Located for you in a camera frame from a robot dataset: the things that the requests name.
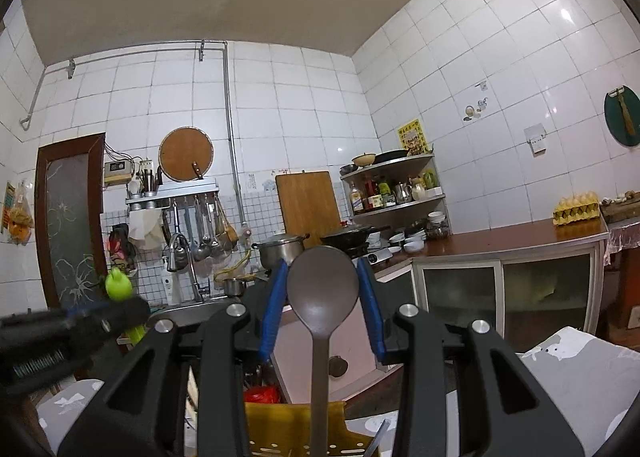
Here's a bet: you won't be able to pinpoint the yellow hose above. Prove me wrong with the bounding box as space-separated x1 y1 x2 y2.
213 252 262 284

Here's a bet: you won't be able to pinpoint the green round board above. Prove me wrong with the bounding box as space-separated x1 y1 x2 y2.
603 86 640 148

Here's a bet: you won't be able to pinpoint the rectangular wooden cutting board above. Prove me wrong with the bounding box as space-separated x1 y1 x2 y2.
275 171 341 238

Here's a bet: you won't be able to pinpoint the brown door with frosted glass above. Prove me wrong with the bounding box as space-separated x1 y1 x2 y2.
36 133 109 310

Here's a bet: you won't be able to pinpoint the hanging plastic bag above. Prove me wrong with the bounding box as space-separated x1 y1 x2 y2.
0 179 37 246

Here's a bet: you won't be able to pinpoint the steel sink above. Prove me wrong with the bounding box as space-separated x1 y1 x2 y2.
147 294 236 324

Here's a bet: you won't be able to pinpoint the knives in rack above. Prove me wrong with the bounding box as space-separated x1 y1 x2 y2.
137 159 164 198

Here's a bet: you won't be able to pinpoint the metal corner shelf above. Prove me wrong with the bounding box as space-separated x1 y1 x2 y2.
340 153 447 218

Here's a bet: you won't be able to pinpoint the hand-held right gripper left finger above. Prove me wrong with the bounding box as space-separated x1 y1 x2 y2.
57 261 290 457

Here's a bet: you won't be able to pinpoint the grey spoon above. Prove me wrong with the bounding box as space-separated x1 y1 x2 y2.
286 245 360 457

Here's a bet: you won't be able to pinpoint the golden perforated cutlery holder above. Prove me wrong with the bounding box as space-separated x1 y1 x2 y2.
242 399 382 457

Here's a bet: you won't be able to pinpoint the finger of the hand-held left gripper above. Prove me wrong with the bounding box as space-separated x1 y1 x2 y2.
55 298 152 340

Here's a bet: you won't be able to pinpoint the white bottle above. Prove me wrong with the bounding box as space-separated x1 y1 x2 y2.
164 257 185 307

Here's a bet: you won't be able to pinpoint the white hanging cloth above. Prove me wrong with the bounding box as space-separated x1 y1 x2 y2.
127 211 166 252

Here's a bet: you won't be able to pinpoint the yellow wall poster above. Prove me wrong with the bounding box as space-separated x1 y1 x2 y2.
397 118 428 156

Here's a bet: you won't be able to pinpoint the metal wall rack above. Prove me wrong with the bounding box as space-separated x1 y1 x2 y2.
125 178 221 212

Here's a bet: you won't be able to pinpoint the beige wall control box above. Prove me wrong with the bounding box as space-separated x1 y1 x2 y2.
102 159 134 186

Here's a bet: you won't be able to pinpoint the white bowls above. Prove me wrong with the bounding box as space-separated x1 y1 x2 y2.
389 231 427 256

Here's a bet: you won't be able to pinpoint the steel pot with lid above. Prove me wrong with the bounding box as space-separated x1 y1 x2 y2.
251 233 310 271

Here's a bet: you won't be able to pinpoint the red plastic bag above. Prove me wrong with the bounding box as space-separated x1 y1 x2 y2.
243 384 282 406

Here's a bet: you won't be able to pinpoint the metal wall pipe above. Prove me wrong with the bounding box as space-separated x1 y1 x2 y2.
19 39 249 238

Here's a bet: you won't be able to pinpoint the kitchen counter cabinet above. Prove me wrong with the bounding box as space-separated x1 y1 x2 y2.
150 217 612 405

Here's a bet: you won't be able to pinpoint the green bottle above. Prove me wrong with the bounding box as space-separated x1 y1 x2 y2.
104 267 147 345

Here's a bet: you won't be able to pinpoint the grey printed tablecloth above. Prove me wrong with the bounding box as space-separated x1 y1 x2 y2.
37 326 640 457

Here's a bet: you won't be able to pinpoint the steel faucet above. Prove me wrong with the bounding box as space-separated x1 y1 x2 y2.
166 232 207 303

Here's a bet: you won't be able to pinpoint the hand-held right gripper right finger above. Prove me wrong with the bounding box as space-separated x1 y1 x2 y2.
356 258 587 457

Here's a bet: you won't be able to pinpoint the black wok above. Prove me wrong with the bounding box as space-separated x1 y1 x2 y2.
319 224 391 249

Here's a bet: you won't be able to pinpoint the wall hooks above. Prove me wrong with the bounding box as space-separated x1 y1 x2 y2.
463 97 489 124

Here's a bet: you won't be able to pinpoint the yellow egg carton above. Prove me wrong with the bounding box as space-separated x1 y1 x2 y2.
552 191 600 226

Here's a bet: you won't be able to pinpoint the steel gas stove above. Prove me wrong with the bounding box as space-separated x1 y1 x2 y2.
350 243 394 266

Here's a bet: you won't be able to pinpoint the white wall socket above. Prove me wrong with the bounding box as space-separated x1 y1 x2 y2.
524 123 547 156

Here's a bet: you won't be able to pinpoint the red and black hanging item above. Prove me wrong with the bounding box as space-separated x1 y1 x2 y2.
107 223 139 274

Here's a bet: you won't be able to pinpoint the round wooden board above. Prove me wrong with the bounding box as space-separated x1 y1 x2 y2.
159 127 214 183

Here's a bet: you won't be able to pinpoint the steel cutlery handle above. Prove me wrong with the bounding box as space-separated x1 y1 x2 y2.
361 418 389 457

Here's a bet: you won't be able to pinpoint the row of hanging metal ladles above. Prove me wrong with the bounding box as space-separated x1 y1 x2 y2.
170 194 240 261

